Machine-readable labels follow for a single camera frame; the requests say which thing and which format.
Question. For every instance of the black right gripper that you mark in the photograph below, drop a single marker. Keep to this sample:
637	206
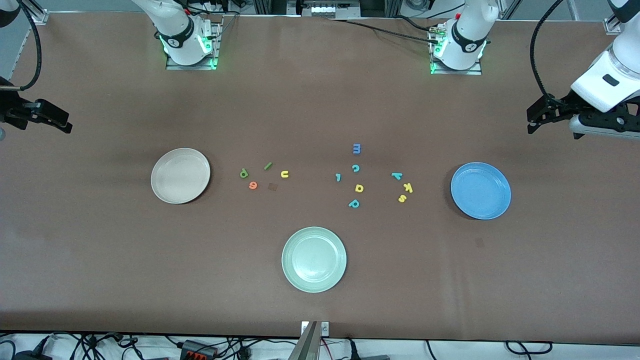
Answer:
11	106

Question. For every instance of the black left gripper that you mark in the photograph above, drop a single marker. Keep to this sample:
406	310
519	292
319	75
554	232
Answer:
561	106

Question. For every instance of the yellow foam letter k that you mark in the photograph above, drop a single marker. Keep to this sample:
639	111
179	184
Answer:
408	188

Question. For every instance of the teal foam letter y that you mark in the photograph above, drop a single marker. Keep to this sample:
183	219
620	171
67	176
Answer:
396	175

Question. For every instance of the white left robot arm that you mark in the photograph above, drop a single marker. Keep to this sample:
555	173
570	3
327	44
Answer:
467	35

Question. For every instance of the blue round plate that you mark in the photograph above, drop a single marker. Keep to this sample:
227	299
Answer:
492	205

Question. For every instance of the beige round plate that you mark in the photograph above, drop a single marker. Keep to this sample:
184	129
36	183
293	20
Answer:
175	185

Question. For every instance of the blue foam letter m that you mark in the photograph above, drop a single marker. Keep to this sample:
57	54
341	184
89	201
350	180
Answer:
357	149

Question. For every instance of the yellow foam letter a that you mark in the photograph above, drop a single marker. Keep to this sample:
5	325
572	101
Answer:
356	188

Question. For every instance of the teal letter p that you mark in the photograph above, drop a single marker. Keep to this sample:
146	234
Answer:
351	205

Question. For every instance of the black power adapter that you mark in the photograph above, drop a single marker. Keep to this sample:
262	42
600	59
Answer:
30	356

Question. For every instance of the silver connector box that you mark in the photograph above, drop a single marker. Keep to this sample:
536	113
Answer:
325	9

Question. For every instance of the pale green round plate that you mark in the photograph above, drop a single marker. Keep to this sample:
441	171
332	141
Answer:
314	259

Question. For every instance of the black orange power strip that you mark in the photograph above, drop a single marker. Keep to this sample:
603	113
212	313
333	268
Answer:
197	348

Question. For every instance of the black power plug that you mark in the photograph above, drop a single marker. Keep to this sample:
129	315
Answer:
352	350

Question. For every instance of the aluminium frame corner post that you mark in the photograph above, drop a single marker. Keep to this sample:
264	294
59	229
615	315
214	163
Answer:
37	15
609	26

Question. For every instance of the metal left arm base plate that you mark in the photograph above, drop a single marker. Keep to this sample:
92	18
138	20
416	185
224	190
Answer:
455	72

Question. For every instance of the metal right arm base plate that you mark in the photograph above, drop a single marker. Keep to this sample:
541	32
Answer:
190	67

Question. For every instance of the white post bracket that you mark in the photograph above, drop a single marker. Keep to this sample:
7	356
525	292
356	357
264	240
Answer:
325	328

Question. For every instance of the aluminium camera post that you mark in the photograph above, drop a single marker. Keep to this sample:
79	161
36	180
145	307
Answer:
307	345

